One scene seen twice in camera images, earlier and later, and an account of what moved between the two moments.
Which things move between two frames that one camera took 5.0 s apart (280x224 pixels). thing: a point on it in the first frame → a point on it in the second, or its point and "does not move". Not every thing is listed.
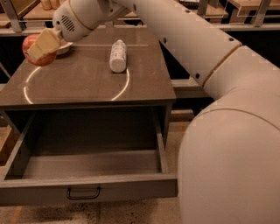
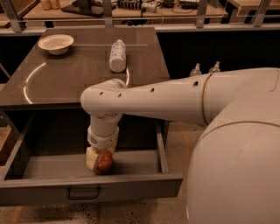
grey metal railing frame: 19,29 does not move
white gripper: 65,21 → 102,141
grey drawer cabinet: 110,87 does not move
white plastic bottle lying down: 118,56 does not move
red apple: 44,61 → 105,161
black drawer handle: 75,198 does not move
